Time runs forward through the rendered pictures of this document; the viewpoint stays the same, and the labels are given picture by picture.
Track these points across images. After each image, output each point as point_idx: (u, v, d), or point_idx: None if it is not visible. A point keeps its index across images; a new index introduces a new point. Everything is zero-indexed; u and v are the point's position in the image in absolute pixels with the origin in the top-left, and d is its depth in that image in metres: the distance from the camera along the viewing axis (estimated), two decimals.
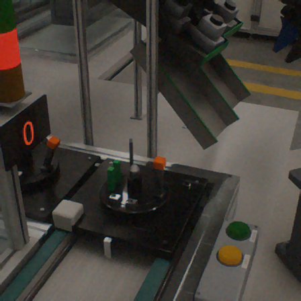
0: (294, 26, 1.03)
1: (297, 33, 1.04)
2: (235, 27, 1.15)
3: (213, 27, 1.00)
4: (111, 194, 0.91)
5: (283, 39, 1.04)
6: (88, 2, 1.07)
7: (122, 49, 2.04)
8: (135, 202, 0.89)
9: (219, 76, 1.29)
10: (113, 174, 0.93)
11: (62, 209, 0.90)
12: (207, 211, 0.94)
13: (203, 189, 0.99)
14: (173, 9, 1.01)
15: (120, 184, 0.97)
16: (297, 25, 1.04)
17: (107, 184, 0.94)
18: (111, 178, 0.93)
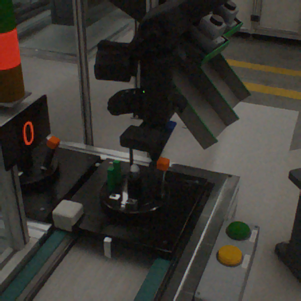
0: None
1: (166, 132, 0.86)
2: (235, 27, 1.15)
3: (213, 27, 1.00)
4: (111, 194, 0.91)
5: None
6: (88, 2, 1.07)
7: None
8: (135, 202, 0.89)
9: (219, 76, 1.29)
10: (113, 174, 0.93)
11: (62, 209, 0.90)
12: (207, 211, 0.94)
13: (203, 189, 0.99)
14: None
15: (120, 184, 0.97)
16: None
17: (107, 184, 0.94)
18: (111, 178, 0.93)
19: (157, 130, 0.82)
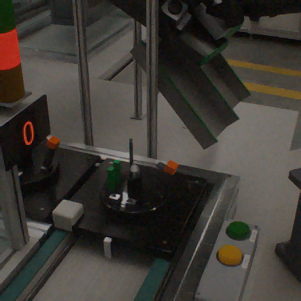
0: None
1: None
2: (235, 27, 1.15)
3: None
4: (111, 194, 0.91)
5: None
6: (88, 2, 1.07)
7: (122, 49, 2.04)
8: (135, 202, 0.89)
9: (219, 76, 1.29)
10: (113, 174, 0.93)
11: (62, 209, 0.90)
12: (207, 211, 0.94)
13: (203, 189, 0.99)
14: (167, 18, 1.00)
15: (120, 184, 0.97)
16: None
17: (107, 184, 0.94)
18: (111, 178, 0.93)
19: None
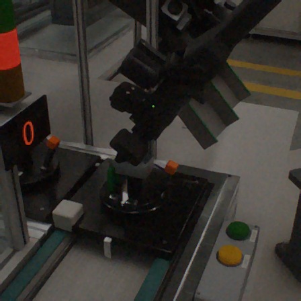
0: None
1: None
2: None
3: None
4: (111, 194, 0.91)
5: None
6: (88, 2, 1.07)
7: (122, 49, 2.04)
8: (135, 202, 0.89)
9: (219, 76, 1.29)
10: (113, 174, 0.93)
11: (62, 209, 0.90)
12: (207, 211, 0.94)
13: (203, 189, 0.99)
14: (167, 18, 1.00)
15: (120, 184, 0.97)
16: None
17: (107, 184, 0.94)
18: (111, 178, 0.93)
19: (140, 148, 0.82)
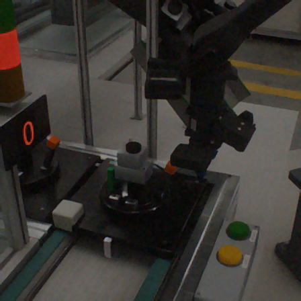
0: None
1: None
2: None
3: (134, 157, 0.88)
4: (111, 194, 0.91)
5: None
6: (88, 2, 1.07)
7: (122, 49, 2.04)
8: (135, 202, 0.89)
9: None
10: (113, 174, 0.93)
11: (62, 209, 0.90)
12: (207, 211, 0.94)
13: (203, 189, 0.99)
14: (167, 18, 1.00)
15: (120, 184, 0.97)
16: None
17: (107, 184, 0.94)
18: (111, 178, 0.93)
19: None
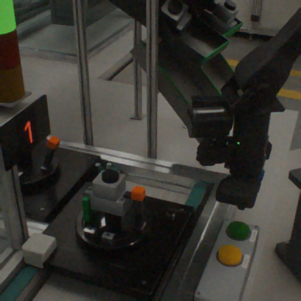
0: None
1: None
2: (235, 27, 1.15)
3: (110, 187, 0.80)
4: (86, 227, 0.83)
5: None
6: (88, 2, 1.07)
7: (122, 49, 2.04)
8: (112, 236, 0.81)
9: (219, 76, 1.29)
10: (89, 204, 0.85)
11: (32, 243, 0.82)
12: (207, 211, 0.94)
13: (188, 219, 0.91)
14: (167, 18, 1.00)
15: (98, 213, 0.89)
16: None
17: (83, 215, 0.86)
18: (87, 209, 0.85)
19: (251, 181, 0.78)
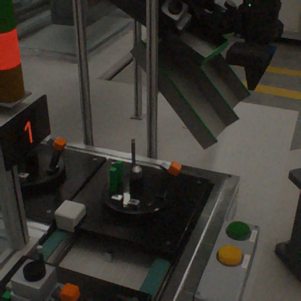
0: None
1: None
2: None
3: (32, 288, 0.61)
4: None
5: (253, 72, 0.80)
6: (88, 2, 1.07)
7: (122, 49, 2.04)
8: None
9: (219, 76, 1.29)
10: None
11: None
12: (207, 211, 0.94)
13: None
14: (167, 18, 1.00)
15: None
16: None
17: None
18: None
19: None
